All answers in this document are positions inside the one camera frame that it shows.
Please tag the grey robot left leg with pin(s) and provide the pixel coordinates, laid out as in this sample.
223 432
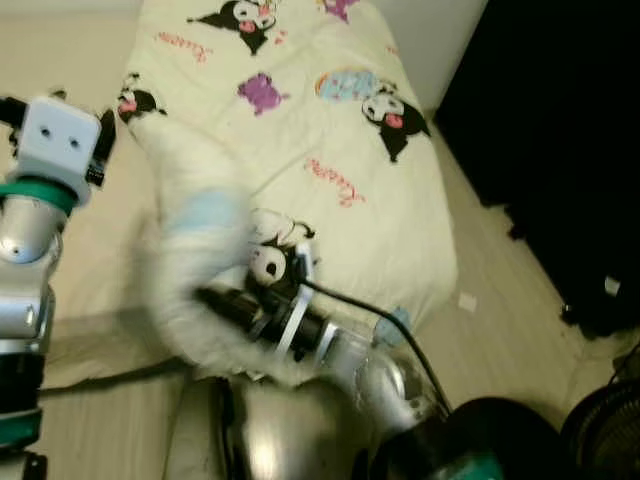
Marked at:
200 435

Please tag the white fluffy plush toy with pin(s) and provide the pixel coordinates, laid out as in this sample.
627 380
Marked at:
195 230

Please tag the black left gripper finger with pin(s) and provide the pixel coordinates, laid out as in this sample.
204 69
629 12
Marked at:
105 145

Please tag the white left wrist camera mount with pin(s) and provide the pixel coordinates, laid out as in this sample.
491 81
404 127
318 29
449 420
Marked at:
58 140

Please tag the white paper scrap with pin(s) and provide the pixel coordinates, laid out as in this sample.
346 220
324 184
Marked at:
468 301

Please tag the beige bed sheet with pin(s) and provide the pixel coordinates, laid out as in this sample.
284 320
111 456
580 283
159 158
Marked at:
90 250

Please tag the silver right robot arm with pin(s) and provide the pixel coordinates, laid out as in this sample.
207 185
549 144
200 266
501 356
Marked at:
370 370

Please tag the grey robot leg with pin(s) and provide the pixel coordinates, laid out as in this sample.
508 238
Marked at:
200 435
300 435

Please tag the grey robot right leg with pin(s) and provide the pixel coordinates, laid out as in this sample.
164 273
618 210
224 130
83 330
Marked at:
300 435

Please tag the black wardrobe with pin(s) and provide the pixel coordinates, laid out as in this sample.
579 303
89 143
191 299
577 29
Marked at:
550 150

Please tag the cream cartoon print comforter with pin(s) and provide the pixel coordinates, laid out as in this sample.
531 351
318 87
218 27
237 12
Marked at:
330 140

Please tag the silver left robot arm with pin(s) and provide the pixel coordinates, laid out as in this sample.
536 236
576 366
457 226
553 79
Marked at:
25 230

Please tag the black floor fan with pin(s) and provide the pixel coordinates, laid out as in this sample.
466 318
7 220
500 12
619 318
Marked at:
610 435

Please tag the black round fan base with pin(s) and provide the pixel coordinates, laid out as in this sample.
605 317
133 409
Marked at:
525 425

